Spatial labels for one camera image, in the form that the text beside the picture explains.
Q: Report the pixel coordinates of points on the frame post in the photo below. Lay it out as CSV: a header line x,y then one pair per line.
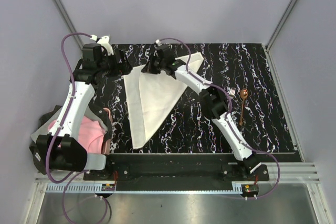
x,y
64,15
289,9

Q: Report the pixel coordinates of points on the silver fork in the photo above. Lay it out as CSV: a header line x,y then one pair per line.
x,y
232,92

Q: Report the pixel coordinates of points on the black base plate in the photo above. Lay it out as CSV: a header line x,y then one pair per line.
x,y
162,158

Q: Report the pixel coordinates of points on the left frame post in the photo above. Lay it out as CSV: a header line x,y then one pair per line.
x,y
64,15

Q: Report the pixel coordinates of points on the aluminium frame rail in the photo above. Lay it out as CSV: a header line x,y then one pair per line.
x,y
302,172

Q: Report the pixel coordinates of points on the white slotted cable duct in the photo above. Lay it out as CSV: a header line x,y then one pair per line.
x,y
124,188

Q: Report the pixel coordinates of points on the grey cloth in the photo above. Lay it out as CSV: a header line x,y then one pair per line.
x,y
41,131

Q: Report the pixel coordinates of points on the right frame post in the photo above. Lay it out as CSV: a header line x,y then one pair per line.
x,y
289,9

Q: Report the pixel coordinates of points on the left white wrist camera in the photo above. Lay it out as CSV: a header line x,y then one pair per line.
x,y
105,43

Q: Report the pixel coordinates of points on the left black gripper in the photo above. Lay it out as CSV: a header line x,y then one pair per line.
x,y
123,68

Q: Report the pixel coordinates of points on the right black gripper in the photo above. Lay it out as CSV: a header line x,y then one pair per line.
x,y
148,68

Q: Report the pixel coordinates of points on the pink cloth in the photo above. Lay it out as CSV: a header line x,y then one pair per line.
x,y
91,135

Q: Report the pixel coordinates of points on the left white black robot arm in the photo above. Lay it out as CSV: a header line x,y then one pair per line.
x,y
74,139

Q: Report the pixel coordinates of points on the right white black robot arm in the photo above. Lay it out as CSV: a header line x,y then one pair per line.
x,y
214,105

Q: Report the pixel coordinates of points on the copper spoon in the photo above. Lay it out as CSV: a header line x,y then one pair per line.
x,y
243,96

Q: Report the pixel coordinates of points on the white cloth napkin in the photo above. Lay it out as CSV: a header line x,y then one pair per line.
x,y
150,98

